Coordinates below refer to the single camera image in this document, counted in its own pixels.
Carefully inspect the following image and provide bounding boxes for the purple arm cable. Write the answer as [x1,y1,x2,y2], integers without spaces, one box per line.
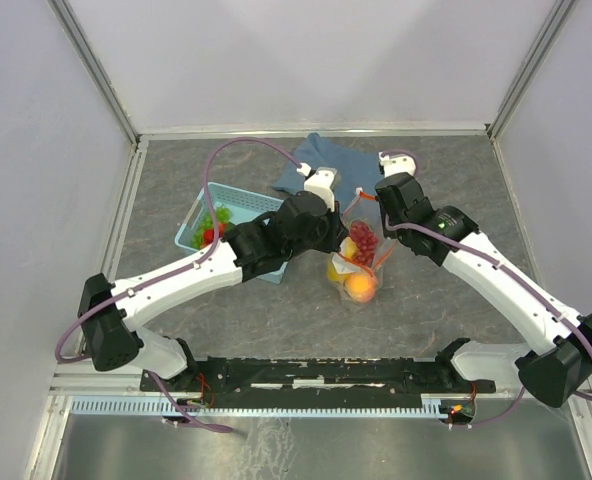
[55,137,312,434]
[378,148,592,429]

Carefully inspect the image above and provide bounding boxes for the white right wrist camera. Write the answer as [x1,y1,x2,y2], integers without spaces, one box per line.
[378,149,418,178]

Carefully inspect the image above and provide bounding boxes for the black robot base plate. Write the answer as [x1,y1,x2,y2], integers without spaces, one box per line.
[163,357,496,410]

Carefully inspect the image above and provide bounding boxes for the light blue cable duct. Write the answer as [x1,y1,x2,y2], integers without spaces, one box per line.
[70,393,452,419]

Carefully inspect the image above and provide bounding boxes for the aluminium frame post right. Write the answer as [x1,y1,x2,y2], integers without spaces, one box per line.
[486,0,577,142]

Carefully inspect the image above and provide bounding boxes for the yellow toy pear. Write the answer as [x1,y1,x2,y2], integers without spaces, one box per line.
[338,236,359,262]

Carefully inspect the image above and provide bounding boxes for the clear zip bag orange zipper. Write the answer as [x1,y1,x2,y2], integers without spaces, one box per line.
[327,187,394,305]

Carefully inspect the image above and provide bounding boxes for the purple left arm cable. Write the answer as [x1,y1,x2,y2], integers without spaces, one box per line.
[55,137,312,434]

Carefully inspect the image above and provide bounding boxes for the light blue plastic basket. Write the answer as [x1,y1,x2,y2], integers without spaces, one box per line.
[174,181,292,286]

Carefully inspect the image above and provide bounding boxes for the blue folded cloth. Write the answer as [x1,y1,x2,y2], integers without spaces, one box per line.
[293,133,382,210]

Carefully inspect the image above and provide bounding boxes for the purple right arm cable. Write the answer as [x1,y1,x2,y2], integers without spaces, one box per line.
[378,148,592,429]

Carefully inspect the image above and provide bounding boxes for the aluminium frame post left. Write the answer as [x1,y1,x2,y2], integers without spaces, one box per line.
[47,0,140,145]

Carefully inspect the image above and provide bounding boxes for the aluminium frame post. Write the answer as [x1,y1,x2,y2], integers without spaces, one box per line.
[47,0,140,145]
[486,0,577,142]

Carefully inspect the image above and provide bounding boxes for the red toy strawberry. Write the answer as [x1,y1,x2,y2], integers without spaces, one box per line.
[200,224,225,248]

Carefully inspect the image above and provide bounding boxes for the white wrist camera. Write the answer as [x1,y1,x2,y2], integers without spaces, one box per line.
[296,163,341,212]
[378,149,418,178]

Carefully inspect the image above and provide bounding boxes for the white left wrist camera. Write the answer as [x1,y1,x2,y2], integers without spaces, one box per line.
[296,163,341,212]

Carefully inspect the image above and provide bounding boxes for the orange-red toy peach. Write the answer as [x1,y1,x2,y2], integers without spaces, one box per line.
[343,272,378,303]

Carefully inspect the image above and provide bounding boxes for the yellow toy starfruit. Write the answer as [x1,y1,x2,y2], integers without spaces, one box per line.
[326,260,347,285]

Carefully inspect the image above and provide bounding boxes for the green toy grapes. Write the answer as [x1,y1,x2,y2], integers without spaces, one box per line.
[191,206,232,249]

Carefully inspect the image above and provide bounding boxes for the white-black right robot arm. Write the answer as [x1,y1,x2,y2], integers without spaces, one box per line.
[375,172,592,407]

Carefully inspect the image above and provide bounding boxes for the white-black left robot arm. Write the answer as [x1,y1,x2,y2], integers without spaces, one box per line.
[78,191,348,390]

